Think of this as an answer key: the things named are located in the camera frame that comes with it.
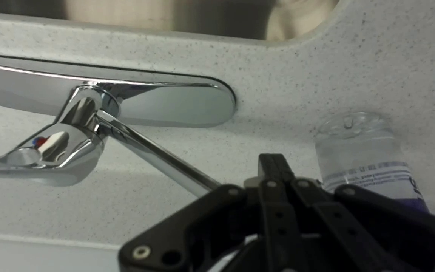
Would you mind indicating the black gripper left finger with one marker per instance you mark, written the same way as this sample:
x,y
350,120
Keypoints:
x,y
202,222

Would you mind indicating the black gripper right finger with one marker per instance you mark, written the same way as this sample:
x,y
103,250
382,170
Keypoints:
x,y
358,228

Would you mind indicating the chrome sink faucet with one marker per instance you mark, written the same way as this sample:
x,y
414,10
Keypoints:
x,y
177,101

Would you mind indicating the clear plastic water bottle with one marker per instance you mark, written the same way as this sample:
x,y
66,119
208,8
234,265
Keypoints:
x,y
362,161

